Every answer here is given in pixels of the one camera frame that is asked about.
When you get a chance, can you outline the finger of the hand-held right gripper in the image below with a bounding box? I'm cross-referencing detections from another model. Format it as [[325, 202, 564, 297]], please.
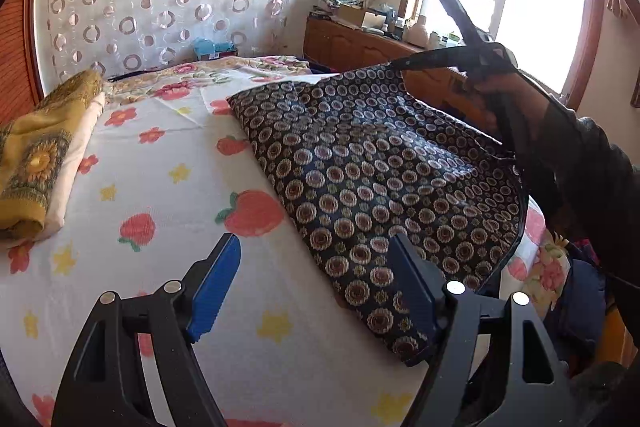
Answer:
[[396, 46, 482, 71], [428, 0, 490, 51]]

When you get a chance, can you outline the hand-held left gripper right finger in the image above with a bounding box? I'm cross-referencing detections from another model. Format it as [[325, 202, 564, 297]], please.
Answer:
[[387, 233, 573, 427]]

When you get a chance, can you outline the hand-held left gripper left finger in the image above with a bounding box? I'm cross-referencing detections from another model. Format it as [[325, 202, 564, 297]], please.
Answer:
[[50, 232, 243, 427]]

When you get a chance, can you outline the navy medallion-print garment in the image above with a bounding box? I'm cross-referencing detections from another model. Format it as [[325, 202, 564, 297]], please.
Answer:
[[226, 54, 531, 368]]

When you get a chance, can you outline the person's right forearm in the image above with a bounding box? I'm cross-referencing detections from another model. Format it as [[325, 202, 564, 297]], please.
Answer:
[[530, 97, 640, 288]]

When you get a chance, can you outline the person's right hand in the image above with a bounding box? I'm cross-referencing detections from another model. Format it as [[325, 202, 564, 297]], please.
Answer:
[[470, 69, 553, 145]]

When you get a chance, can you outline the wooden cabinet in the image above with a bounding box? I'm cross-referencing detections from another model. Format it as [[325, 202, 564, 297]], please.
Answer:
[[304, 14, 501, 120]]

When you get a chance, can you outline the cardboard box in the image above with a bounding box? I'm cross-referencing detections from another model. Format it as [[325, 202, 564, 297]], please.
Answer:
[[337, 4, 382, 30]]

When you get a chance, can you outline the floral bed sheet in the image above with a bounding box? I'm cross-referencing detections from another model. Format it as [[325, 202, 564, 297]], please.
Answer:
[[0, 92, 571, 427]]

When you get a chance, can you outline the dark blue cloth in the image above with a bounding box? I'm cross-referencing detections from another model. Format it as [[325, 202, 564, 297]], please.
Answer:
[[547, 252, 610, 344]]

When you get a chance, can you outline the yellow folded blanket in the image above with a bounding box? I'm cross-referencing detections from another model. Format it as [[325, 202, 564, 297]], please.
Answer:
[[0, 69, 108, 248]]

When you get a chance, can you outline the teal box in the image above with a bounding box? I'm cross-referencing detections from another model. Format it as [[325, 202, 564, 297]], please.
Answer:
[[192, 38, 237, 60]]

